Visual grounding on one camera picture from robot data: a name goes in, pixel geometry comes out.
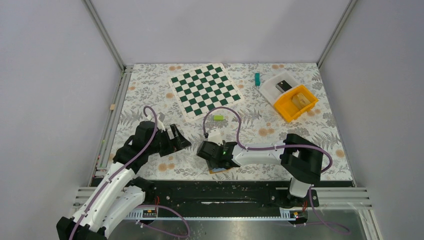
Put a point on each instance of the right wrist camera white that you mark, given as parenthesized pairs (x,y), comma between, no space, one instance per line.
(215,136)

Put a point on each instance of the white plastic bin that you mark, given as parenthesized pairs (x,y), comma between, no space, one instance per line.
(271,93)

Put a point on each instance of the green white chessboard mat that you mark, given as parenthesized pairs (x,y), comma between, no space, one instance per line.
(204,88)

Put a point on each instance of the orange plastic bin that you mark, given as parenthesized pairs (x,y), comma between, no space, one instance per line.
(288,110)

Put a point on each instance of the aluminium rail front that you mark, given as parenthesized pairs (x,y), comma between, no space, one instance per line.
(332,195)

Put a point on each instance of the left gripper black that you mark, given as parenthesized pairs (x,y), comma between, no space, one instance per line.
(178,143)

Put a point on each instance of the black card in white bin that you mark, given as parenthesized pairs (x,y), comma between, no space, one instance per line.
(283,86)

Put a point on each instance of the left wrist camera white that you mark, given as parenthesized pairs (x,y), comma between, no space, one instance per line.
(160,121)

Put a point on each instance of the teal block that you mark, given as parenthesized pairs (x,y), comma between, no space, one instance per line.
(257,79)

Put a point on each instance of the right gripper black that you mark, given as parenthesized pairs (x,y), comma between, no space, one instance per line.
(212,164)

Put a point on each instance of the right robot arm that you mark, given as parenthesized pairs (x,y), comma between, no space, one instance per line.
(301,158)

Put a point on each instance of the gold cards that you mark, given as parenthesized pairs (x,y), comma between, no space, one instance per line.
(300,101)

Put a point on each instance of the orange leather card holder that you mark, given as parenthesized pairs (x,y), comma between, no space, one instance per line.
(215,167)

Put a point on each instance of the floral tablecloth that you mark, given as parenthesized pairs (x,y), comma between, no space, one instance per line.
(254,119)

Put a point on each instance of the lime green block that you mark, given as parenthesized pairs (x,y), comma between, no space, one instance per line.
(218,117)

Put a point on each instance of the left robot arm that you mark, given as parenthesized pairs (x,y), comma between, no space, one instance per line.
(112,185)

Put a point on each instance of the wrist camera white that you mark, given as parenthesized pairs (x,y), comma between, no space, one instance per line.
(215,136)
(160,121)

